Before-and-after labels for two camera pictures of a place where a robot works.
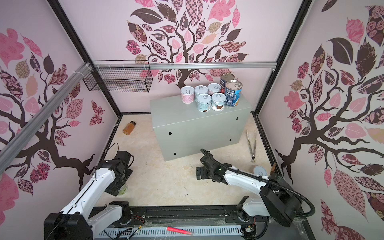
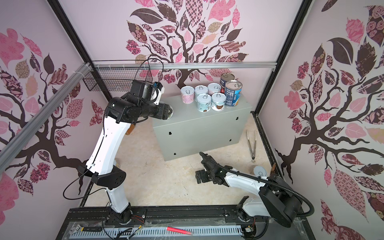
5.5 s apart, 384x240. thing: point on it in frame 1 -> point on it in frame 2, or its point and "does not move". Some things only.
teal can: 199,89 does not move
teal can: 218,101 does not move
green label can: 123,190 -> 168,111
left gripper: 116,187 -> 160,113
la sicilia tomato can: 224,78 does not move
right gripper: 203,176 does not move
